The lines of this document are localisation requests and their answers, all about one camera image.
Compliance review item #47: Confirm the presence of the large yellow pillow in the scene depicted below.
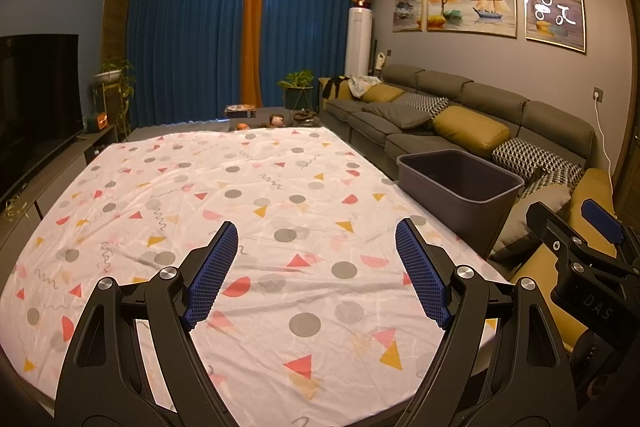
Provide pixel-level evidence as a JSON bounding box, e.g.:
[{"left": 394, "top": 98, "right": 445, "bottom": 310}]
[{"left": 432, "top": 105, "right": 512, "bottom": 145}]

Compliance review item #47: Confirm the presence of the grey fabric sofa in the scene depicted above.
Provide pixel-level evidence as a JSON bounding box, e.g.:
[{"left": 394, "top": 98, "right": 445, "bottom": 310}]
[{"left": 317, "top": 63, "right": 640, "bottom": 358}]

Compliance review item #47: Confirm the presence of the black garment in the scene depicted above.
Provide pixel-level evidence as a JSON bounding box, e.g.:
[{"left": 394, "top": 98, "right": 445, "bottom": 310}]
[{"left": 322, "top": 77, "right": 351, "bottom": 98}]

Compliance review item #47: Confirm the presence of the white standing air conditioner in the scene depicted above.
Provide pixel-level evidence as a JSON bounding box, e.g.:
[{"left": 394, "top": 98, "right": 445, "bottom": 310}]
[{"left": 344, "top": 7, "right": 373, "bottom": 78}]

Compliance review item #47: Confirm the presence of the black flat television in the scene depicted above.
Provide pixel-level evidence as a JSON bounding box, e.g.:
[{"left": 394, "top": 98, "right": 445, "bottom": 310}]
[{"left": 0, "top": 34, "right": 83, "bottom": 202}]

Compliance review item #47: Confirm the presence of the glossy grey framed painting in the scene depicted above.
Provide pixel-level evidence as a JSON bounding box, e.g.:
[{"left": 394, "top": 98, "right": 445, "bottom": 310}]
[{"left": 520, "top": 0, "right": 587, "bottom": 54}]

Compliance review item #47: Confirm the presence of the small grey landscape painting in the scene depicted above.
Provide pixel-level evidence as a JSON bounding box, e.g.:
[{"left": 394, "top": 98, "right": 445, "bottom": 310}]
[{"left": 392, "top": 0, "right": 426, "bottom": 32}]

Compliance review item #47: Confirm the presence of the patterned white tablecloth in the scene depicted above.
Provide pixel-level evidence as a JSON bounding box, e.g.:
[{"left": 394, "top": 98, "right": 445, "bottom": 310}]
[{"left": 0, "top": 127, "right": 511, "bottom": 413}]

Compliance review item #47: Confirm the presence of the dark coffee table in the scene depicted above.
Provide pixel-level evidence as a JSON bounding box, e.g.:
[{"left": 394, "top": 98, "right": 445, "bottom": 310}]
[{"left": 127, "top": 104, "right": 326, "bottom": 142}]

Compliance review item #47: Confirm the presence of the trailing plant on stand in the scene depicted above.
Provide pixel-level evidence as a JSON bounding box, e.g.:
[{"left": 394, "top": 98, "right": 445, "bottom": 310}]
[{"left": 94, "top": 59, "right": 136, "bottom": 138}]

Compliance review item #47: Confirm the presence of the small yellow pillow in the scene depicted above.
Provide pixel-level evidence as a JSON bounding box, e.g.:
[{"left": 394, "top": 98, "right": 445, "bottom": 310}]
[{"left": 360, "top": 84, "right": 405, "bottom": 104}]

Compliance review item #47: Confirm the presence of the black white patterned pillow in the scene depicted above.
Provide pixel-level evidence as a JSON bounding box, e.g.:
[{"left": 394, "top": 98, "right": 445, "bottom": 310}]
[
  {"left": 520, "top": 167, "right": 583, "bottom": 198},
  {"left": 492, "top": 138, "right": 583, "bottom": 180},
  {"left": 395, "top": 92, "right": 451, "bottom": 116}
]

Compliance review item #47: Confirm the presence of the wooden door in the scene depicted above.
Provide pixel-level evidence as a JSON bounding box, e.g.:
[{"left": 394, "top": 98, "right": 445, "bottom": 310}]
[{"left": 100, "top": 0, "right": 132, "bottom": 68}]

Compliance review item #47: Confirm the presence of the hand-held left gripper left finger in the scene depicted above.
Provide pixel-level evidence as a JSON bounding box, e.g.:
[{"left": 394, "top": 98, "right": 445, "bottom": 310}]
[{"left": 54, "top": 221, "right": 240, "bottom": 427}]

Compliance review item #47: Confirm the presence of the flat grey pillow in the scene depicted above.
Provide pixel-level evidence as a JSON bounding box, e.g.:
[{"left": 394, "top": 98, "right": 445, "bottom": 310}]
[{"left": 362, "top": 102, "right": 433, "bottom": 130}]

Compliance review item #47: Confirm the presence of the orange curtain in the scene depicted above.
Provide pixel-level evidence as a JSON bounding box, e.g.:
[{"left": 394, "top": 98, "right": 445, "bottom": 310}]
[{"left": 240, "top": 0, "right": 268, "bottom": 108}]

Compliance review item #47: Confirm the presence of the potted plant dark pot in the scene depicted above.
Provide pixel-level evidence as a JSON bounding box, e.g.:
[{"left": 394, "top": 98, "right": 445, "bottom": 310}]
[{"left": 277, "top": 69, "right": 316, "bottom": 110}]

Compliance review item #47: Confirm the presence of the dark television cabinet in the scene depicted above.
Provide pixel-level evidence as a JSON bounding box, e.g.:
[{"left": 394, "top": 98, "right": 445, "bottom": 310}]
[{"left": 0, "top": 124, "right": 118, "bottom": 238}]

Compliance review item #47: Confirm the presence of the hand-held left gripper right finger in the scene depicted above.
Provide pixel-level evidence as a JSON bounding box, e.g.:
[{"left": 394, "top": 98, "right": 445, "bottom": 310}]
[{"left": 395, "top": 218, "right": 578, "bottom": 427}]

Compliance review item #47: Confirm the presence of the blue curtain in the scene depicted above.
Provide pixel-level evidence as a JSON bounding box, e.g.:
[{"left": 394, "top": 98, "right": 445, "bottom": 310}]
[
  {"left": 262, "top": 0, "right": 373, "bottom": 108},
  {"left": 125, "top": 0, "right": 248, "bottom": 128}
]

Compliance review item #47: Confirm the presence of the grey plastic bin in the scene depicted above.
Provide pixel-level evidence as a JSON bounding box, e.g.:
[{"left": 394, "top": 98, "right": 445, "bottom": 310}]
[{"left": 396, "top": 149, "right": 526, "bottom": 258}]

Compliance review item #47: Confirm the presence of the white charging cable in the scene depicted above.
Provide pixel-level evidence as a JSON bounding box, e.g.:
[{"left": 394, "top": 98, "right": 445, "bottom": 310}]
[{"left": 595, "top": 99, "right": 618, "bottom": 180}]

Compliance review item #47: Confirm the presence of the large grey pillow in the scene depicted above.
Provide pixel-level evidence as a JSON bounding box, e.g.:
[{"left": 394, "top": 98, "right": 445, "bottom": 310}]
[{"left": 487, "top": 183, "right": 573, "bottom": 260}]

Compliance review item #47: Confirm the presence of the white cloth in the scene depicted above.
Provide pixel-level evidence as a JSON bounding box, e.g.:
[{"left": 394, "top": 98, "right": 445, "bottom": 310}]
[{"left": 349, "top": 76, "right": 383, "bottom": 98}]

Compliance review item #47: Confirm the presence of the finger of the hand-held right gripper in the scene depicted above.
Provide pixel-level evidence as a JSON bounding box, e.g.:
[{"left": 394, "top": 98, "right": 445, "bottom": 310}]
[
  {"left": 526, "top": 201, "right": 591, "bottom": 258},
  {"left": 581, "top": 199, "right": 640, "bottom": 268}
]

